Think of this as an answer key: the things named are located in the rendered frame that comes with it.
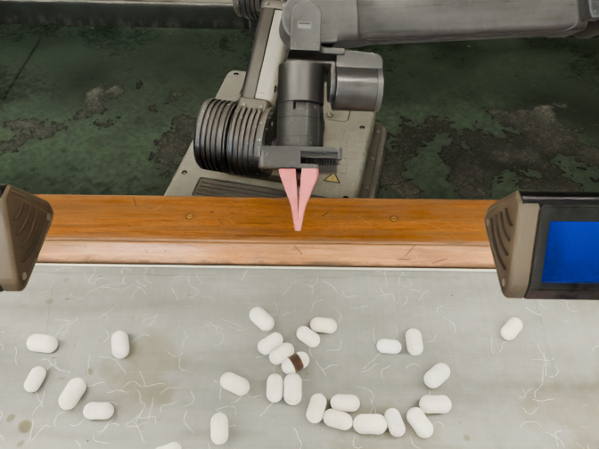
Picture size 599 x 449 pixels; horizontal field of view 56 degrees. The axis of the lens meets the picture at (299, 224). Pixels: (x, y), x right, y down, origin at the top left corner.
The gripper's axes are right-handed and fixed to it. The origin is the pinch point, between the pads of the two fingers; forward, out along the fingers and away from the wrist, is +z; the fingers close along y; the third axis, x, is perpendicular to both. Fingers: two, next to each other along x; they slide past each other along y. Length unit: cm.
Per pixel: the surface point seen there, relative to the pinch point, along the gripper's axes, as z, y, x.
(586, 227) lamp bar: 0.3, 20.3, -30.6
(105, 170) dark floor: -20, -71, 129
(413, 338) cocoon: 14.0, 14.7, 1.6
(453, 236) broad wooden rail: 1.1, 22.1, 11.6
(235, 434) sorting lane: 24.4, -6.5, -4.5
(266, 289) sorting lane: 9.0, -4.4, 8.3
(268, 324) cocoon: 12.9, -3.5, 2.8
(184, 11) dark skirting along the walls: -99, -57, 183
